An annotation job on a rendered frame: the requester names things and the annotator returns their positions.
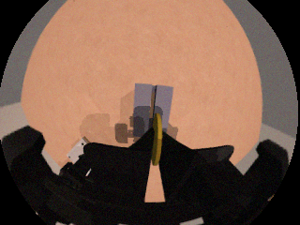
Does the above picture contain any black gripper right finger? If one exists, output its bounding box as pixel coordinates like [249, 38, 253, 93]
[158, 130, 233, 202]

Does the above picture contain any gold coin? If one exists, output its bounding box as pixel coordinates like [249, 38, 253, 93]
[151, 113, 162, 165]

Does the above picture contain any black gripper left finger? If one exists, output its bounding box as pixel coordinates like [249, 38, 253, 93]
[83, 127, 154, 192]

